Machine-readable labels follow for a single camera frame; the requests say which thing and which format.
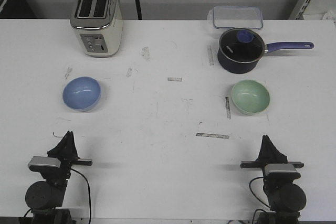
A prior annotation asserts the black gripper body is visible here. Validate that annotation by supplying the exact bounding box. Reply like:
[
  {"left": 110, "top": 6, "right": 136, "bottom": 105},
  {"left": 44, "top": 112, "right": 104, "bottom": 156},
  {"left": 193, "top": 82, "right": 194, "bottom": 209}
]
[
  {"left": 54, "top": 156, "right": 92, "bottom": 174},
  {"left": 240, "top": 159, "right": 305, "bottom": 169}
]

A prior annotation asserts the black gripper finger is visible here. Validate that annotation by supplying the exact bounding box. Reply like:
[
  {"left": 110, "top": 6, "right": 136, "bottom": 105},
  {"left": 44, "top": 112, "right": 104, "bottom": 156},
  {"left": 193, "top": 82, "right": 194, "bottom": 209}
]
[
  {"left": 47, "top": 131, "right": 71, "bottom": 157},
  {"left": 265, "top": 135, "right": 288, "bottom": 162},
  {"left": 69, "top": 131, "right": 79, "bottom": 159},
  {"left": 256, "top": 135, "right": 268, "bottom": 162}
]

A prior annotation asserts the blue bowl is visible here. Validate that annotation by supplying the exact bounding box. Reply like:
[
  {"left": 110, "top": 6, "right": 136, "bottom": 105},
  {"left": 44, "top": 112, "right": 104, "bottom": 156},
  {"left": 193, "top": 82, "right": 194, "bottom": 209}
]
[{"left": 62, "top": 77, "right": 101, "bottom": 112}]

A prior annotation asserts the green bowl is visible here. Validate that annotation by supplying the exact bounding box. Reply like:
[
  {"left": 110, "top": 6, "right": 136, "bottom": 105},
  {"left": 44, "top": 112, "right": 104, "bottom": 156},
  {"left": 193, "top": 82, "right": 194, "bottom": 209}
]
[{"left": 231, "top": 80, "right": 270, "bottom": 115}]

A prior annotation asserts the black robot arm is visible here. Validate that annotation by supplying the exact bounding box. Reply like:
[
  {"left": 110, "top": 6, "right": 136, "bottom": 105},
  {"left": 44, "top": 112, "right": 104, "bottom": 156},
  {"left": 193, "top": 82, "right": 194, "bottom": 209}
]
[
  {"left": 25, "top": 131, "right": 92, "bottom": 223},
  {"left": 240, "top": 135, "right": 307, "bottom": 223}
]

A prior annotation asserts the dark blue saucepan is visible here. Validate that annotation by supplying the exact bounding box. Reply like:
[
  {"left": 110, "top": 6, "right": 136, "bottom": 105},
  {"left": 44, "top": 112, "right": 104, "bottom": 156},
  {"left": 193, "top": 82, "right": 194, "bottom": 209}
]
[{"left": 217, "top": 28, "right": 314, "bottom": 74}]

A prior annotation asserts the glass pot lid blue knob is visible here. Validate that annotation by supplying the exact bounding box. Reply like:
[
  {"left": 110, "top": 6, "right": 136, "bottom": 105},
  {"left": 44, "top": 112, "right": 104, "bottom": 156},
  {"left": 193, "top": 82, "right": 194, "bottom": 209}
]
[{"left": 219, "top": 28, "right": 265, "bottom": 63}]

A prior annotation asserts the silver two-slot toaster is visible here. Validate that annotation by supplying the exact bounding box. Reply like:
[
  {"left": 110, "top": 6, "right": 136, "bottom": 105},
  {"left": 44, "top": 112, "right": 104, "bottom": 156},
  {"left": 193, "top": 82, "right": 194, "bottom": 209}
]
[{"left": 70, "top": 0, "right": 123, "bottom": 58}]

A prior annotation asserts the clear plastic food container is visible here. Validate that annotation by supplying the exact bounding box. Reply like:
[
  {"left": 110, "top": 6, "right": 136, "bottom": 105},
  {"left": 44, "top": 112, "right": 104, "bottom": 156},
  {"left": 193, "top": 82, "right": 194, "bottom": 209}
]
[{"left": 207, "top": 6, "right": 264, "bottom": 30}]

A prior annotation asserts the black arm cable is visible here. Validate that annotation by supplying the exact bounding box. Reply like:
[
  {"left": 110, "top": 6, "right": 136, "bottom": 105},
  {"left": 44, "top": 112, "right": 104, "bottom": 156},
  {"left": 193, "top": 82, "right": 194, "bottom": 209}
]
[
  {"left": 248, "top": 176, "right": 274, "bottom": 222},
  {"left": 23, "top": 168, "right": 92, "bottom": 224}
]

